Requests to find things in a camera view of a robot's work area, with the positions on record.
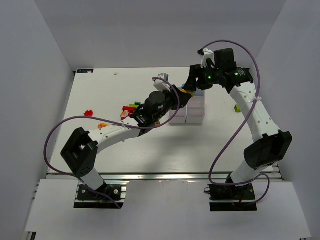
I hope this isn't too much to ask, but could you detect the yellow rounded lego brick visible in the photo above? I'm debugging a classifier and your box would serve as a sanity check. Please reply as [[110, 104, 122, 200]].
[[97, 123, 109, 129]]

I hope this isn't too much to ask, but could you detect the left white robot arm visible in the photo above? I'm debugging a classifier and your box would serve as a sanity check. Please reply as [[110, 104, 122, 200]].
[[61, 87, 193, 195]]

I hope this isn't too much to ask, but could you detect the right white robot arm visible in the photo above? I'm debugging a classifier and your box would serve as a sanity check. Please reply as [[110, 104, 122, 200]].
[[183, 48, 293, 187]]

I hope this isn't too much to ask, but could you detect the white right divided container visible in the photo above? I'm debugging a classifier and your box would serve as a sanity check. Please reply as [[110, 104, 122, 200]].
[[185, 89, 205, 125]]

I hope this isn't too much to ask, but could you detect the lime green lego brick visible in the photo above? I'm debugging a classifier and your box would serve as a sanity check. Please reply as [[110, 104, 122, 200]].
[[129, 104, 139, 110]]

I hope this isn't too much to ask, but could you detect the red long lego brick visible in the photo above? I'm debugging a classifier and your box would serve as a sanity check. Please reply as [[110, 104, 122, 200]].
[[122, 106, 136, 114]]

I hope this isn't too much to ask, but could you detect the red flower lego piece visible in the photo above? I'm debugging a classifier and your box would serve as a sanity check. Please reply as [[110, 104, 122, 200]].
[[120, 109, 131, 120]]

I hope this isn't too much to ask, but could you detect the lime green small lego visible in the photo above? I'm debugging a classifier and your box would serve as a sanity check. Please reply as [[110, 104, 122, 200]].
[[234, 104, 241, 113]]

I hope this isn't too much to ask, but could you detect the small red lego piece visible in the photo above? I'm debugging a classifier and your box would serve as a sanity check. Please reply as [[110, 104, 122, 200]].
[[84, 110, 94, 117]]

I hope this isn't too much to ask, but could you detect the blue table label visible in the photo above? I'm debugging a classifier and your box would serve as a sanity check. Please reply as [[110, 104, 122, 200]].
[[76, 69, 94, 74]]

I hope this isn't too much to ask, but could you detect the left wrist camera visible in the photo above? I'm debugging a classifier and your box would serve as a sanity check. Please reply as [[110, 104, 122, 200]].
[[152, 72, 172, 92]]

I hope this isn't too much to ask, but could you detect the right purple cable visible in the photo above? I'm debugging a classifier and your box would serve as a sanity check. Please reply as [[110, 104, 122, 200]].
[[197, 39, 271, 204]]

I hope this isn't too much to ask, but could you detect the purple cable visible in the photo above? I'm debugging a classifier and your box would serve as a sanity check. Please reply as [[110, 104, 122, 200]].
[[43, 77, 181, 210], [197, 39, 271, 204]]

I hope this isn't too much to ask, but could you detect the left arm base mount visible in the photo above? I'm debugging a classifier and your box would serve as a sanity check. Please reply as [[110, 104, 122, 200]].
[[73, 184, 127, 210]]

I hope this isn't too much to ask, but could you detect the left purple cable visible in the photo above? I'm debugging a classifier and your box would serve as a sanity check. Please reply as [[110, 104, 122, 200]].
[[43, 77, 181, 210]]

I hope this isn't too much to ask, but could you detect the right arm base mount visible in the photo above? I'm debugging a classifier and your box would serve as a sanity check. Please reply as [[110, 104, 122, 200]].
[[203, 184, 258, 212]]

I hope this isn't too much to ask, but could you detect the aluminium table rail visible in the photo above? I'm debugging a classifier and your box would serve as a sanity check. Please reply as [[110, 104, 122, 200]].
[[46, 172, 283, 182]]

